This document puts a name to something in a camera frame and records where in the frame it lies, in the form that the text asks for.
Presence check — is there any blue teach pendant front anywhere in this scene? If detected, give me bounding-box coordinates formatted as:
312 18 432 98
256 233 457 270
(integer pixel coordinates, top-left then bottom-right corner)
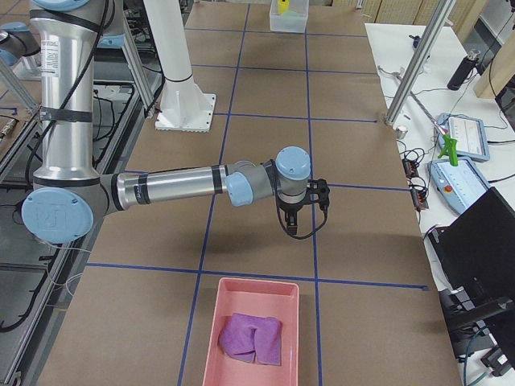
428 156 491 215

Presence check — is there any blue teach pendant rear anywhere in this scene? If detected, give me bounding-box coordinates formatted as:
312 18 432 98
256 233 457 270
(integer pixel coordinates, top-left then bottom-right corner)
437 113 490 162

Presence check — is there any translucent plastic box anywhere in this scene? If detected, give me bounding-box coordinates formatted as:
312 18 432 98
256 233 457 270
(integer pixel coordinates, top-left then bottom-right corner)
269 0 309 34

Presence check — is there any black monitor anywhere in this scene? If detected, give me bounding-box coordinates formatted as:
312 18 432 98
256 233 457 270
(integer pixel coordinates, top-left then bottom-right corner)
429 187 514 364

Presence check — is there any white side table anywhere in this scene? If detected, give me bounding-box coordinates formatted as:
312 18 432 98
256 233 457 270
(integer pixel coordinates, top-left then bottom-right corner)
364 23 515 386

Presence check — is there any aluminium frame post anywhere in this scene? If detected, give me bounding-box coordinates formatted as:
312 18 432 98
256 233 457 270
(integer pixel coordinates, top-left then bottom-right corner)
385 0 456 126

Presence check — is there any blue teach pendant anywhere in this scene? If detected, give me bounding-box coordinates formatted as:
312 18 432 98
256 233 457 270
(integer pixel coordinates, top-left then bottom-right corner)
437 113 490 162
428 156 491 215

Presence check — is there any green plastic clamp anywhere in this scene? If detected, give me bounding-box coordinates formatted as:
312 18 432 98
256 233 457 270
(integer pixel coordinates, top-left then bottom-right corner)
438 133 458 166

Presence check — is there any black water bottle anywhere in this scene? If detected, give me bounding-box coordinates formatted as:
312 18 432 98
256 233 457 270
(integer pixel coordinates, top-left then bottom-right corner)
447 49 480 91

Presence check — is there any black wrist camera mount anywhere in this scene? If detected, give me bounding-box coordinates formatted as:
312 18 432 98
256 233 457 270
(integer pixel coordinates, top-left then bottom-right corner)
307 179 330 211

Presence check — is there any purple microfiber cloth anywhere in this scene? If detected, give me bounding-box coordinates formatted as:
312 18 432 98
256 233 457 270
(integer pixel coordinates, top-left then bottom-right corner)
218 313 282 366

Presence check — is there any pink plastic bin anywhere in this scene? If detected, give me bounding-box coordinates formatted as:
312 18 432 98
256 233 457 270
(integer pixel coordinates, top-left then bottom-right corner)
203 277 299 385

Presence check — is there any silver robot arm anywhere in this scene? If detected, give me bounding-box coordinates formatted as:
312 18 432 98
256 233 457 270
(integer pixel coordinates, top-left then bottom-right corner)
1 22 41 70
22 1 319 244

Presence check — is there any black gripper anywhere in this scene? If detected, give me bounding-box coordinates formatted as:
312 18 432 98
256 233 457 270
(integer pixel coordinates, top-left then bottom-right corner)
278 193 311 236

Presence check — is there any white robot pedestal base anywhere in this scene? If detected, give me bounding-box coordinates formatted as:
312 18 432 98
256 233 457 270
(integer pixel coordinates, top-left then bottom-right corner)
144 0 216 133

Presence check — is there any yellow plastic cup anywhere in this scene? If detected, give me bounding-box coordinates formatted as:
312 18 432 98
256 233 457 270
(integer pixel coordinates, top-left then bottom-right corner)
277 0 290 14

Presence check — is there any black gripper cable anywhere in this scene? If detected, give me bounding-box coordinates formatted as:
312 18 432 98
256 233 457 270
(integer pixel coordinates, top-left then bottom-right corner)
275 196 328 241

